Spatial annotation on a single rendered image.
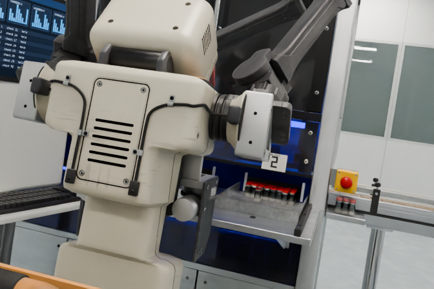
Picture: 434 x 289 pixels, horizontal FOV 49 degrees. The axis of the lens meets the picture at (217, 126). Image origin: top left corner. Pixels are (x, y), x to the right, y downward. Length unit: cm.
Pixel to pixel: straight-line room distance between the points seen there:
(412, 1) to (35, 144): 538
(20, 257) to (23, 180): 49
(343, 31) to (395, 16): 474
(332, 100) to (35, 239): 130
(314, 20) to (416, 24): 534
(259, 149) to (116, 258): 32
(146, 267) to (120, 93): 31
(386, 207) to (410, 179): 455
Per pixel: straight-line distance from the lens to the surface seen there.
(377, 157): 628
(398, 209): 179
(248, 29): 130
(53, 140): 183
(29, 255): 214
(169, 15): 87
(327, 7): 114
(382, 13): 640
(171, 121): 76
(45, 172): 183
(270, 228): 132
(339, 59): 166
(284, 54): 99
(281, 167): 167
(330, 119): 165
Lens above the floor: 120
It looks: 3 degrees down
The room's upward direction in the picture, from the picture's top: 8 degrees clockwise
